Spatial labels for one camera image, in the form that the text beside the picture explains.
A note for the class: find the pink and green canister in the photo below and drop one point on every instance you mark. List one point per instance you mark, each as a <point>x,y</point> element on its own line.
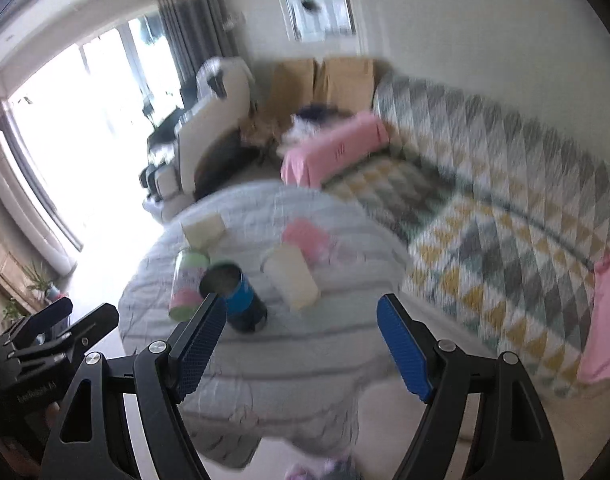
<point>185,296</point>

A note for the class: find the tan folding chair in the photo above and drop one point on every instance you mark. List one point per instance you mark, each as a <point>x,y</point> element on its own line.
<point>346,82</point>
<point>292,88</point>

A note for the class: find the grey curtain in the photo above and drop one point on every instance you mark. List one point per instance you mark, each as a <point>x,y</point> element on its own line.
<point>195,31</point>

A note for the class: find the white paper cup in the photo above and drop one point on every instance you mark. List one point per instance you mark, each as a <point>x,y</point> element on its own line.
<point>203,233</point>
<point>287,270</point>

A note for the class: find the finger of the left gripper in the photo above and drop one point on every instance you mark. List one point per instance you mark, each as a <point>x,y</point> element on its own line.
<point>80,332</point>
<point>50,322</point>

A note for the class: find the white pillows on chair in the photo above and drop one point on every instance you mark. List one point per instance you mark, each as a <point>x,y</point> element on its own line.
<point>300,131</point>

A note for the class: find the triangle patterned sofa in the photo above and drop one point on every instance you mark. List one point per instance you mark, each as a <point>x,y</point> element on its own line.
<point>504,219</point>

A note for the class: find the wall whiteboard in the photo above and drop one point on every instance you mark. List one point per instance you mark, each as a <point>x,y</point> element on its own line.
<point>318,20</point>

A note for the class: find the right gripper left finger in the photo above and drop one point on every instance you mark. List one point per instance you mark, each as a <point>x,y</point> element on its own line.
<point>91,439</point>

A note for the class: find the potted green plant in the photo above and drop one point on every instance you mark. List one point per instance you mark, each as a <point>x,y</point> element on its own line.
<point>29,287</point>

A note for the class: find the tan folding chair right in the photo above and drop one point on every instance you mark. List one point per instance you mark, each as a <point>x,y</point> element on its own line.
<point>346,82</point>

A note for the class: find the tan folding chair left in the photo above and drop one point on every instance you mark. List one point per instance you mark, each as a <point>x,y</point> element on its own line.
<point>292,88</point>

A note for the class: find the dark navy cushion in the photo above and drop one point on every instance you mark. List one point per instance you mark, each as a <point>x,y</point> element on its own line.
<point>318,112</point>

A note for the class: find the white standing air conditioner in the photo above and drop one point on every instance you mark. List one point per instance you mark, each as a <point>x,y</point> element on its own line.
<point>31,216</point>

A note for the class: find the person's left hand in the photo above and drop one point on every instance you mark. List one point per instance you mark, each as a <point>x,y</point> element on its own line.
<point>51,414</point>

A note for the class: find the blue and black can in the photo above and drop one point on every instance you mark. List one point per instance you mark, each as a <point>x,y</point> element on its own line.
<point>246,313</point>

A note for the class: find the pink plastic cup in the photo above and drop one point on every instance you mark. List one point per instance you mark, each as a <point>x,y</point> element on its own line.
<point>317,245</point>

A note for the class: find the pink towel on armrest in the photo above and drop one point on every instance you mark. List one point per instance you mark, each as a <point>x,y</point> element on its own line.
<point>314,161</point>

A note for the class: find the pink cloth on sofa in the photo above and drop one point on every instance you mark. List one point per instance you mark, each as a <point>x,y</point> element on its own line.
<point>594,366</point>

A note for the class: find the white massage chair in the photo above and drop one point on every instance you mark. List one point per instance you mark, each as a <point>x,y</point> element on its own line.
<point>193,150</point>

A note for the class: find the white paper cup far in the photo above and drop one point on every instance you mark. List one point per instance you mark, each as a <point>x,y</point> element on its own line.
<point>203,233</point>

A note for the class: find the white paper cup near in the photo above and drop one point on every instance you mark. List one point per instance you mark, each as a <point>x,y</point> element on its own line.
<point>287,270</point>

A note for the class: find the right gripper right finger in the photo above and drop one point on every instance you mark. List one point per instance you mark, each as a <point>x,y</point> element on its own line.
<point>512,437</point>

